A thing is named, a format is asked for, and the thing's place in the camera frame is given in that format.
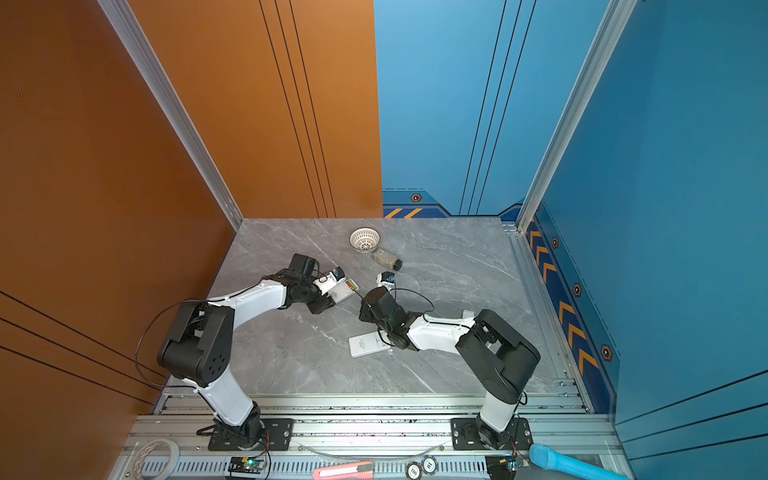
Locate white air conditioner remote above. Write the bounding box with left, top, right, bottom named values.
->
left=348, top=331, right=392, bottom=358

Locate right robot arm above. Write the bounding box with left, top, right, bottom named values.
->
left=359, top=286, right=541, bottom=450

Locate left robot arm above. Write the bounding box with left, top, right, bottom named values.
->
left=157, top=254, right=346, bottom=450

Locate beige black small bottle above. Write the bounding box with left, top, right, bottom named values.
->
left=373, top=248, right=402, bottom=272

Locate white mesh basket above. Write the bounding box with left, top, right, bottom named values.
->
left=349, top=227, right=381, bottom=252

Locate pink utility knife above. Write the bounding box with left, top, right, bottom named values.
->
left=312, top=461, right=374, bottom=480

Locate round badge pair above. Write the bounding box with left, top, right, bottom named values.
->
left=405, top=455, right=438, bottom=480

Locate green circuit board left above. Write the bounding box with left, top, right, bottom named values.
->
left=227, top=456, right=268, bottom=478

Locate green circuit board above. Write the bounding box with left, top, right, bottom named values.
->
left=227, top=456, right=268, bottom=478
left=485, top=455, right=518, bottom=480

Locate green circuit board right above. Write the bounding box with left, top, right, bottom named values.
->
left=485, top=455, right=518, bottom=480

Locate blue foam tube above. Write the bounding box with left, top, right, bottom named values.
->
left=529, top=444, right=627, bottom=480

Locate tape roll clear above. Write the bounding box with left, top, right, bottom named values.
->
left=130, top=439, right=180, bottom=480

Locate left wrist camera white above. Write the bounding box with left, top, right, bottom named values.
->
left=313, top=267, right=346, bottom=295

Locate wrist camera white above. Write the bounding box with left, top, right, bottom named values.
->
left=376, top=271, right=396, bottom=291
left=313, top=267, right=346, bottom=295

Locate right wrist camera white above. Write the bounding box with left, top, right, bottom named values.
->
left=376, top=271, right=396, bottom=291

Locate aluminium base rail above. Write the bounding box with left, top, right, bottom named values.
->
left=110, top=385, right=632, bottom=479

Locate aluminium corner post left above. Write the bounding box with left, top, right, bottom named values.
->
left=98, top=0, right=244, bottom=230

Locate aluminium corner post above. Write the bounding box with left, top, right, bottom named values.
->
left=98, top=0, right=244, bottom=230
left=515, top=0, right=637, bottom=234

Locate aluminium corner post right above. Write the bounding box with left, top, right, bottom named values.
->
left=515, top=0, right=637, bottom=234

